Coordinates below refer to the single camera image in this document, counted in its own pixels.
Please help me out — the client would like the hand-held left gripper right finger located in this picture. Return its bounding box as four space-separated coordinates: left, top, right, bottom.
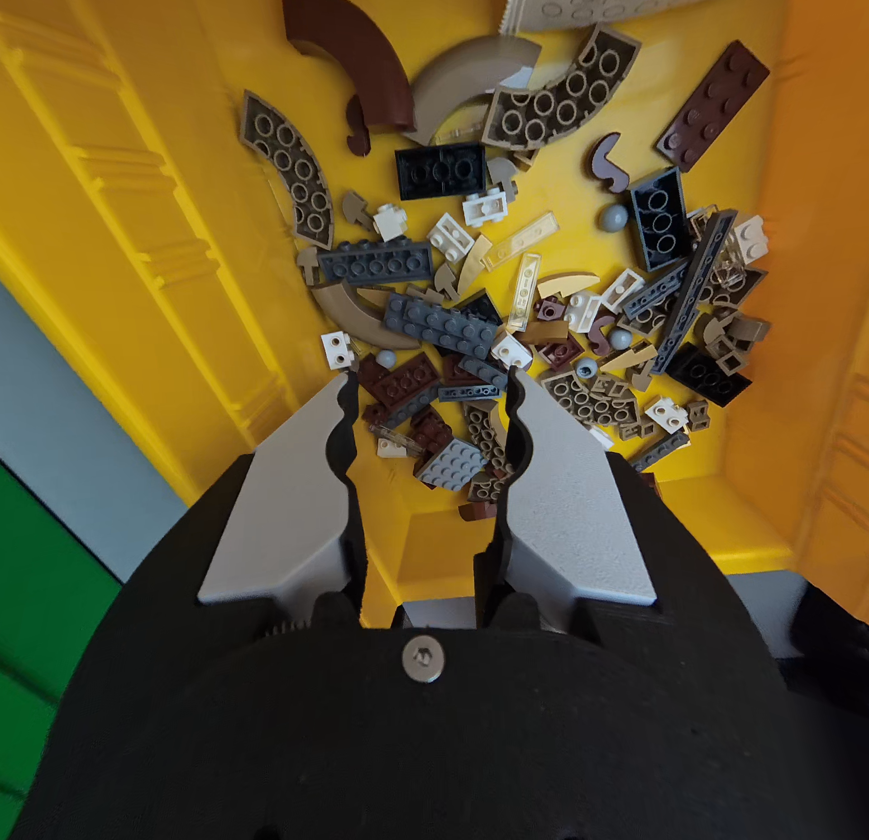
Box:
475 365 658 634

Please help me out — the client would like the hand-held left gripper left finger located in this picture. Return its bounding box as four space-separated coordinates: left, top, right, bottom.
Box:
198 371 369 627

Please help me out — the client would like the light grey square plate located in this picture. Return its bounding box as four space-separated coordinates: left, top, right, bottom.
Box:
414 438 488 493

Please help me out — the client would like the pile of toy bricks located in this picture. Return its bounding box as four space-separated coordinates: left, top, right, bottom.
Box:
239 0 771 522

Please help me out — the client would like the yellow plastic bin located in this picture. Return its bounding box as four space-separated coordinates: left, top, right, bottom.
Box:
0 0 869 627

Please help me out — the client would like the grey desk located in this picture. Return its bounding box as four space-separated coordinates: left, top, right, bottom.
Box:
0 283 809 658

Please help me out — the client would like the green plastic bin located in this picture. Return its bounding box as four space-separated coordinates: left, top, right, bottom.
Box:
0 463 123 817

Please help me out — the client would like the black cushioned wrist pad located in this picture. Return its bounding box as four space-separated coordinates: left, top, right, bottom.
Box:
774 578 869 725

